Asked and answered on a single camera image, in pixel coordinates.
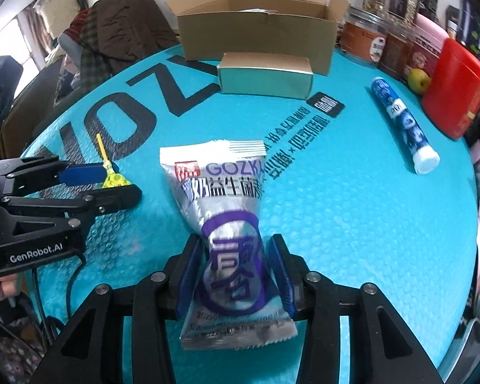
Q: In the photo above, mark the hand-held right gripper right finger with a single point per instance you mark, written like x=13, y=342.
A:
x=282, y=272

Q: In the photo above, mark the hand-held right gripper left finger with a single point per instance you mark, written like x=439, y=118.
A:
x=188, y=276

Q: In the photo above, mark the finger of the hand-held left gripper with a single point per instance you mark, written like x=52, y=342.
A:
x=116, y=200
x=84, y=174

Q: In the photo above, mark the yellow lollipop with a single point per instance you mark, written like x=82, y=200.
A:
x=114, y=178

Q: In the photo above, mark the silver purple snack packet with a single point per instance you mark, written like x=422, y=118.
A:
x=224, y=192

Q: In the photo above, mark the small gold green box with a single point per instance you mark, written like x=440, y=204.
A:
x=264, y=80

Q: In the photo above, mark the blue white candy tube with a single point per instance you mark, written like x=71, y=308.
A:
x=400, y=120

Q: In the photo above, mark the cardboard box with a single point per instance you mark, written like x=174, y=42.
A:
x=256, y=36

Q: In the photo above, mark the person's left hand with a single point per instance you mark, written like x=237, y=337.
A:
x=4, y=288

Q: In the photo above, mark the brown quilted jacket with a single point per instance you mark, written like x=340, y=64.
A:
x=124, y=32

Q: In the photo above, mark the beige cushion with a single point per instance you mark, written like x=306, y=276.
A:
x=60, y=6

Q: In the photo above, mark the green apple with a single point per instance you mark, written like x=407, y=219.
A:
x=419, y=80

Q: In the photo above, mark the brown spice jar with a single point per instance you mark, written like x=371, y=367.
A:
x=396, y=52

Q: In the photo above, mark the orange jar with clear lid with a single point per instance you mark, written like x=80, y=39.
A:
x=362, y=36

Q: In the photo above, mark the red canister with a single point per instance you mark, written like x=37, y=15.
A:
x=456, y=88

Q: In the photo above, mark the pink bottle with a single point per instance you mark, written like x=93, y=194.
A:
x=428, y=44

